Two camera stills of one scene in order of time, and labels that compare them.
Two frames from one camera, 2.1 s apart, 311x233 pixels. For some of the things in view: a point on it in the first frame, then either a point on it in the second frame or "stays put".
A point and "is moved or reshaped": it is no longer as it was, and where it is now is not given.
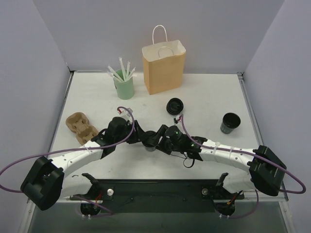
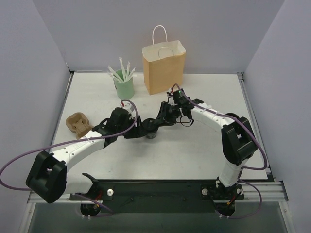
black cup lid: [150, 138] -> [150, 125]
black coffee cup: [150, 149] is moved or reshaped
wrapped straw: [122, 68] stays put
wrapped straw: [128, 70] stays put
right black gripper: [162, 137] -> [164, 113]
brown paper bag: [163, 62] stays put
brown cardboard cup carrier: [78, 123] stays put
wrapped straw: [130, 73] stays put
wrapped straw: [115, 74] stays put
